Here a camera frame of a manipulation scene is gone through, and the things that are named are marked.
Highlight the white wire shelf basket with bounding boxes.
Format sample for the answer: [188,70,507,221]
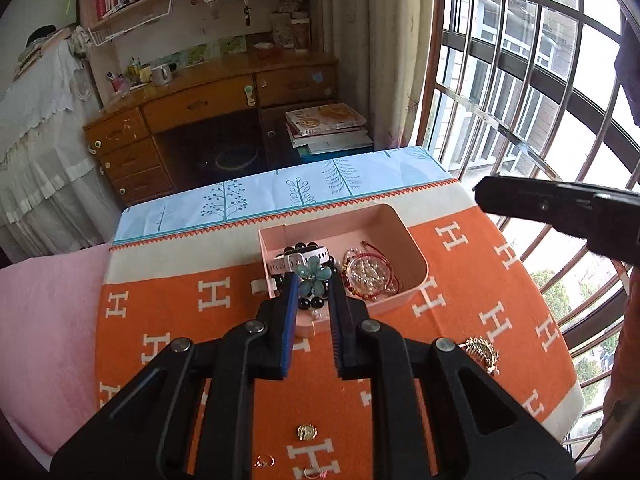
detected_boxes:
[87,0,174,47]

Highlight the wooden bookshelf with books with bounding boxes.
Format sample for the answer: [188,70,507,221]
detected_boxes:
[79,0,322,104]

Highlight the white mug on desk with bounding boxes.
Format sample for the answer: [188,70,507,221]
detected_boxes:
[151,63,172,87]

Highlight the wooden desk with drawers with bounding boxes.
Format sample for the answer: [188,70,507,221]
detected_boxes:
[84,52,338,206]

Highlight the window with metal bars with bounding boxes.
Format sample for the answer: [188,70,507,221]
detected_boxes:
[419,0,639,460]

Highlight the light blue patterned sheet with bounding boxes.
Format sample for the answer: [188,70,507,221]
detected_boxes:
[113,146,451,246]

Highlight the white smart watch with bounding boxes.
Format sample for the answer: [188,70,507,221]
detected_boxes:
[267,246,330,275]

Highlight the stack of books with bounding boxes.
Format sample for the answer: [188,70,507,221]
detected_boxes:
[285,103,373,155]

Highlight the teal flower hair clip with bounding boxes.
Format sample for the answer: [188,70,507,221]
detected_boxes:
[294,258,332,297]

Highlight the orange H-pattern blanket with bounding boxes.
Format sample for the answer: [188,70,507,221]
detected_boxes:
[96,180,584,479]

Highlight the white lace covered furniture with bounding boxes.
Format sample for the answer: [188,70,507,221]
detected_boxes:
[1,41,122,262]

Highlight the red string bead bracelets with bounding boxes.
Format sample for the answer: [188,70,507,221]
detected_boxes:
[342,239,403,304]

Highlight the black bead bracelet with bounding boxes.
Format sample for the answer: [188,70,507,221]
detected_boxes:
[278,242,338,311]

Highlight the pink bed sheet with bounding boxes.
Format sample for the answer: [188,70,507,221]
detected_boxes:
[1,245,110,466]

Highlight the pink jewelry tray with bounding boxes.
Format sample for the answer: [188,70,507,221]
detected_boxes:
[258,204,430,316]

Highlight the beige curtain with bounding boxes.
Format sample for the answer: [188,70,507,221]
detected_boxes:
[319,0,434,150]

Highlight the black bin under desk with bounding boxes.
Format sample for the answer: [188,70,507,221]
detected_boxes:
[212,145,259,174]

